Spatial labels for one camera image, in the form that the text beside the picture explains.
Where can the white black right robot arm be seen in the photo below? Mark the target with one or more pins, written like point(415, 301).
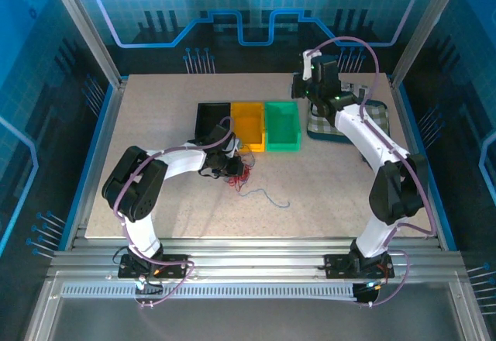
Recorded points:
point(372, 139)

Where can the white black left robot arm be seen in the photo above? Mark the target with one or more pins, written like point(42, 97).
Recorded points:
point(182, 160)

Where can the green plastic bin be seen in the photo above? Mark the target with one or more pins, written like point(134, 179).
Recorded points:
point(283, 126)

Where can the yellow plastic bin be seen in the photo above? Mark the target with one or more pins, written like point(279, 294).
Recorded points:
point(248, 124)

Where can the black plastic bin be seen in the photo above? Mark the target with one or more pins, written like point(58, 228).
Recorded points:
point(207, 118)

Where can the green checkered teal pouch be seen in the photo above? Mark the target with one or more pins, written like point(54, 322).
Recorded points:
point(377, 118)

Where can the steel sheet tray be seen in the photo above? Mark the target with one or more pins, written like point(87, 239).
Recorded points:
point(252, 321)

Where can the aluminium front frame rail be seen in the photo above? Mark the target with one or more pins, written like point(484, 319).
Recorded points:
point(252, 255)

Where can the aluminium side rail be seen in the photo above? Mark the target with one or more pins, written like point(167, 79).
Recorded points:
point(405, 124)
point(109, 116)

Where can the aluminium frame post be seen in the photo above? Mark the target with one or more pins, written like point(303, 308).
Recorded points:
point(423, 27)
point(88, 27)

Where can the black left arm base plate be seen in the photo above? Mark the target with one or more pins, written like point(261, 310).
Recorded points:
point(174, 266)

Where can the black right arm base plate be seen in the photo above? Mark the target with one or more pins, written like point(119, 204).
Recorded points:
point(337, 265)

